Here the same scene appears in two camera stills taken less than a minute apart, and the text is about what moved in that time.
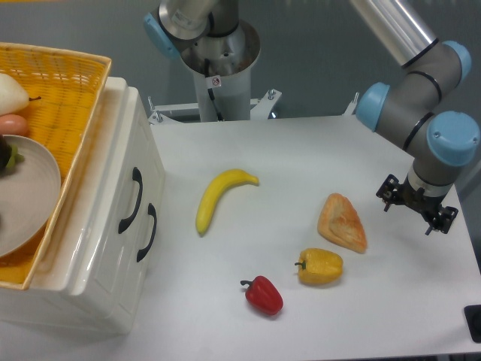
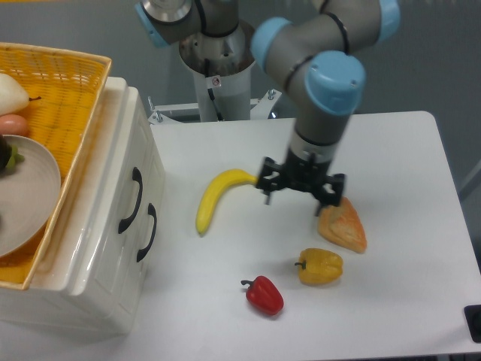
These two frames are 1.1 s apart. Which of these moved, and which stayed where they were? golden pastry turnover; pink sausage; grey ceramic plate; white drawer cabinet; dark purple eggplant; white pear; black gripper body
Moved: black gripper body
Stayed: white drawer cabinet; dark purple eggplant; golden pastry turnover; grey ceramic plate; white pear; pink sausage
